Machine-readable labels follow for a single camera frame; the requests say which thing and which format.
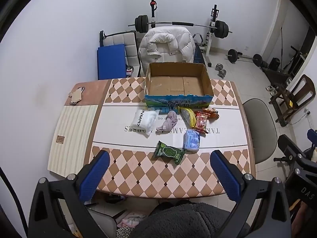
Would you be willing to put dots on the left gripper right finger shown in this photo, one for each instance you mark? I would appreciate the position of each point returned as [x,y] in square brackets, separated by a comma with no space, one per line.
[273,216]

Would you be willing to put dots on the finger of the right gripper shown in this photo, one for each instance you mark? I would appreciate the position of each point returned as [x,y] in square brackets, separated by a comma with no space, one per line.
[312,135]

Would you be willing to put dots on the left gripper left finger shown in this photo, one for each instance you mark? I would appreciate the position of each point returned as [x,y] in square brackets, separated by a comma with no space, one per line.
[46,216]

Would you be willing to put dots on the blue tissue pack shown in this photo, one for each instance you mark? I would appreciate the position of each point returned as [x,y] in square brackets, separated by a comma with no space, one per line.
[191,141]

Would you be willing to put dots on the orange mushroom snack packet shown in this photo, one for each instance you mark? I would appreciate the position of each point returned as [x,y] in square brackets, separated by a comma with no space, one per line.
[211,113]

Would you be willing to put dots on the green snack packet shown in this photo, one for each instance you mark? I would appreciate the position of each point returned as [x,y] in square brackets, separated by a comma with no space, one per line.
[163,150]

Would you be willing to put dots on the red snack packet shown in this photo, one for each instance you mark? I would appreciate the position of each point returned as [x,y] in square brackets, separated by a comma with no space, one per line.
[201,122]

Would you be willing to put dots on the yellow silver pouch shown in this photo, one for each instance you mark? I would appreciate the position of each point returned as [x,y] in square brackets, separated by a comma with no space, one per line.
[188,115]

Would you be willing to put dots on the purple knotted cloth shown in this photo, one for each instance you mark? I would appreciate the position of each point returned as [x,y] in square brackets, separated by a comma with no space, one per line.
[169,123]

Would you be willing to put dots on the white NMAX soft pack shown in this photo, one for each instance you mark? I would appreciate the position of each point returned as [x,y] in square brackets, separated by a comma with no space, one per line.
[144,120]

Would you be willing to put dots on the dark wooden chair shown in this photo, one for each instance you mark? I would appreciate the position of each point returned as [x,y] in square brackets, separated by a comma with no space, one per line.
[286,103]

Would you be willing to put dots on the grey round chair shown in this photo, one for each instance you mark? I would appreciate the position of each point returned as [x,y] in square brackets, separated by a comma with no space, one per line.
[262,129]

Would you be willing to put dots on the chrome dumbbell pair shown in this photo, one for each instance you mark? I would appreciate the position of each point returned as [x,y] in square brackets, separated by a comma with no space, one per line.
[221,71]

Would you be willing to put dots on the floor barbell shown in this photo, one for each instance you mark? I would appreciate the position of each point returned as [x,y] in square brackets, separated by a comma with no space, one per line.
[233,56]

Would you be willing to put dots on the cardboard scrap piece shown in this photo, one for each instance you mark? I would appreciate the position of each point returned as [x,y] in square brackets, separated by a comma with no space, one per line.
[76,96]

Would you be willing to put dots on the blue weight bench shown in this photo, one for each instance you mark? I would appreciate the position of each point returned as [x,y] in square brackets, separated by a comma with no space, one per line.
[199,56]

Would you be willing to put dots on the barbell on rack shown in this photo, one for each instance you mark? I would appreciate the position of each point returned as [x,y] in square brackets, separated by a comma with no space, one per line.
[142,24]

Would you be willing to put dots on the open cardboard box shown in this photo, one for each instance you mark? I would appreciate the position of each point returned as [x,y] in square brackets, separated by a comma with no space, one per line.
[169,84]

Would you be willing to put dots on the white squat rack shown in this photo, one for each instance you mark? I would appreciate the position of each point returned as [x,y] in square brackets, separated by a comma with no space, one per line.
[209,35]

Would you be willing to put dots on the white puffer jacket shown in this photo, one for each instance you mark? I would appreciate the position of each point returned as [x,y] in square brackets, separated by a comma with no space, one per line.
[166,45]

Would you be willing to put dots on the blue folded mat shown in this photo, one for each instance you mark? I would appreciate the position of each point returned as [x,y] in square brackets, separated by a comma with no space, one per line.
[111,62]

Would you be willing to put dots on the grey quilted chair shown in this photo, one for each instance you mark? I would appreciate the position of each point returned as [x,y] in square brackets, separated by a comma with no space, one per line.
[129,40]

